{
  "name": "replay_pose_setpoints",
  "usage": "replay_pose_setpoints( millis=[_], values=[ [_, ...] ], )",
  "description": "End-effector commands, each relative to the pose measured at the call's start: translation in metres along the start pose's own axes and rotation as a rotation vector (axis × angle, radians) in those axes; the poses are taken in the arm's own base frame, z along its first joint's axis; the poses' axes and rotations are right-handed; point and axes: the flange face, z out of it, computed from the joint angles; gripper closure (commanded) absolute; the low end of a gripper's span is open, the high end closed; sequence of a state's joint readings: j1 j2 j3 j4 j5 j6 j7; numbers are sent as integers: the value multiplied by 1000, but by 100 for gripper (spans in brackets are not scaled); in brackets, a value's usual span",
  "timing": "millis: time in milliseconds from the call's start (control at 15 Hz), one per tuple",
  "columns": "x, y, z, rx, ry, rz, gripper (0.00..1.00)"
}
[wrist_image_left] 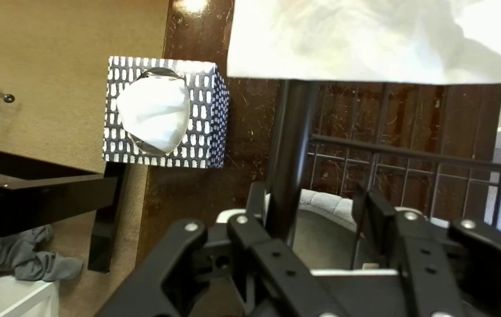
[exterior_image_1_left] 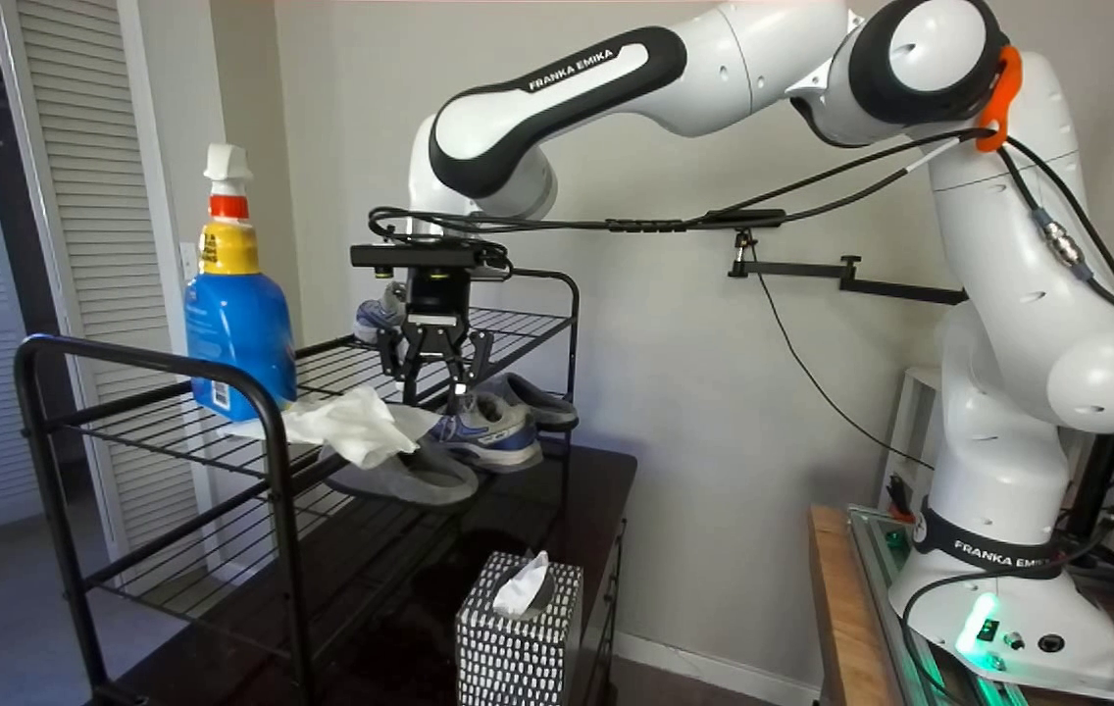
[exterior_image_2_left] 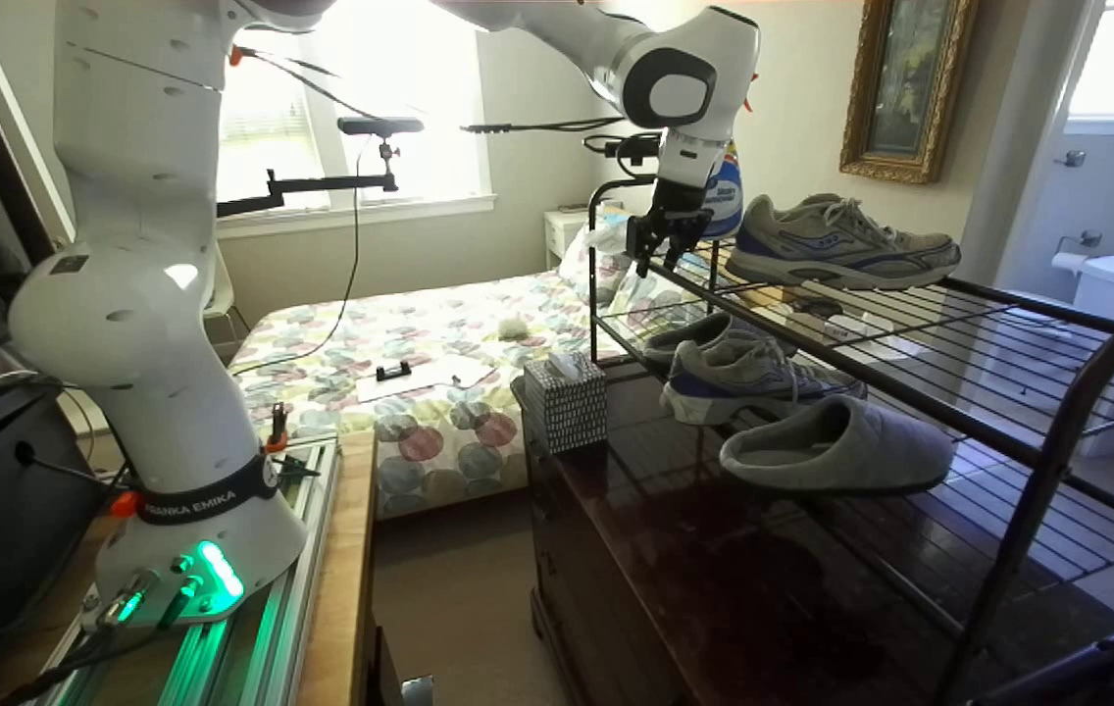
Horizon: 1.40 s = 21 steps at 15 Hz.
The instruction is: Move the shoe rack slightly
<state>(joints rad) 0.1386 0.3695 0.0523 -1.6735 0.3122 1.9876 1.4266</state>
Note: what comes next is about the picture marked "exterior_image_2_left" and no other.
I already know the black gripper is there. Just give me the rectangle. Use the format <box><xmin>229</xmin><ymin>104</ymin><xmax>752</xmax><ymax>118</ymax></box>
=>
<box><xmin>624</xmin><ymin>175</ymin><xmax>714</xmax><ymax>281</ymax></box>

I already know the black metal shoe rack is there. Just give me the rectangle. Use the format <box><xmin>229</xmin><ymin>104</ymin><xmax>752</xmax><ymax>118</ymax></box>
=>
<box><xmin>582</xmin><ymin>172</ymin><xmax>1114</xmax><ymax>706</ymax></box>

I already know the dark grey sneaker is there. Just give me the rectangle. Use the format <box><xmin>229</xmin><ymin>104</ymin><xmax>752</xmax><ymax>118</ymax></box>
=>
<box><xmin>640</xmin><ymin>311</ymin><xmax>733</xmax><ymax>369</ymax></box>

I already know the grey blue white sneaker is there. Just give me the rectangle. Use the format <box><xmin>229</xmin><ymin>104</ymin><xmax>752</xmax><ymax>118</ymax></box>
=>
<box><xmin>655</xmin><ymin>335</ymin><xmax>866</xmax><ymax>427</ymax></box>

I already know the grey sneaker with laces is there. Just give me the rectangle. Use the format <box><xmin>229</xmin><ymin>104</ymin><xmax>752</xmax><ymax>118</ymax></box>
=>
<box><xmin>725</xmin><ymin>187</ymin><xmax>965</xmax><ymax>296</ymax></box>

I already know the flat white paper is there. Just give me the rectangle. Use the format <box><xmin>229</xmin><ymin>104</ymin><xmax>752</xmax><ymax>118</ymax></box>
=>
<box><xmin>353</xmin><ymin>352</ymin><xmax>493</xmax><ymax>406</ymax></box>

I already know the grey slipper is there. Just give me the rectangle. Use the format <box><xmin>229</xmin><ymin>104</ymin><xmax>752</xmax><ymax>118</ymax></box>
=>
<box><xmin>714</xmin><ymin>391</ymin><xmax>961</xmax><ymax>500</ymax></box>

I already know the bright window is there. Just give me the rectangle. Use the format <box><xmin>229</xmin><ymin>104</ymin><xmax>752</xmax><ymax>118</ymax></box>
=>
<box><xmin>217</xmin><ymin>0</ymin><xmax>497</xmax><ymax>229</ymax></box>

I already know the bed with floral cover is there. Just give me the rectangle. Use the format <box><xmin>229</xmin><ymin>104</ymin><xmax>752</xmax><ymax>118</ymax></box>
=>
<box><xmin>223</xmin><ymin>268</ymin><xmax>669</xmax><ymax>521</ymax></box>

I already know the gold framed painting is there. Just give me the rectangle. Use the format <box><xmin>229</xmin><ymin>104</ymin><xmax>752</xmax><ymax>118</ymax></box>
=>
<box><xmin>841</xmin><ymin>0</ymin><xmax>980</xmax><ymax>187</ymax></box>

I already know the dark wooden dresser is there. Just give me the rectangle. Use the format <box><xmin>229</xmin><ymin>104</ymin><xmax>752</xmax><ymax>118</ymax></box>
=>
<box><xmin>521</xmin><ymin>364</ymin><xmax>1114</xmax><ymax>706</ymax></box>

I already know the small red clamp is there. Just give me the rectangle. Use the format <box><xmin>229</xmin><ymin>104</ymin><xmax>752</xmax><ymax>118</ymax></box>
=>
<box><xmin>261</xmin><ymin>406</ymin><xmax>296</xmax><ymax>459</ymax></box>

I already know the white bathroom fixture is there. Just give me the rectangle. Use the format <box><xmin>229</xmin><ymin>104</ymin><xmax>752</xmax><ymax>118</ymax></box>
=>
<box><xmin>1048</xmin><ymin>247</ymin><xmax>1114</xmax><ymax>322</ymax></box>

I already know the light wooden table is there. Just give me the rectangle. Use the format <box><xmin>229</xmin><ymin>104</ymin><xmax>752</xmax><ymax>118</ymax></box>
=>
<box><xmin>296</xmin><ymin>427</ymin><xmax>381</xmax><ymax>706</ymax></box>

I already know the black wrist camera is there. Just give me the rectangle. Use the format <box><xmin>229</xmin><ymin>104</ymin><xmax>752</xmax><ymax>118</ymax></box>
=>
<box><xmin>584</xmin><ymin>130</ymin><xmax>669</xmax><ymax>168</ymax></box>

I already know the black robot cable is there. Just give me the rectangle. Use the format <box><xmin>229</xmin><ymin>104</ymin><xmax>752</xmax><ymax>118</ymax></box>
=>
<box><xmin>223</xmin><ymin>41</ymin><xmax>669</xmax><ymax>168</ymax></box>

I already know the thin black hanging cable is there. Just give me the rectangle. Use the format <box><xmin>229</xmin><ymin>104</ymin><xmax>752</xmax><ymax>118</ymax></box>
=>
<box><xmin>272</xmin><ymin>145</ymin><xmax>370</xmax><ymax>364</ymax></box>

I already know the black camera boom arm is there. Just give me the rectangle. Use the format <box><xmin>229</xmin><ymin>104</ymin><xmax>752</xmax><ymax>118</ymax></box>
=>
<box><xmin>217</xmin><ymin>114</ymin><xmax>429</xmax><ymax>220</ymax></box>

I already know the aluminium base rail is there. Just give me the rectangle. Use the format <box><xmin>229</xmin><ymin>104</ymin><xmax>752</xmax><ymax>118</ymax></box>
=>
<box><xmin>40</xmin><ymin>436</ymin><xmax>343</xmax><ymax>706</ymax></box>

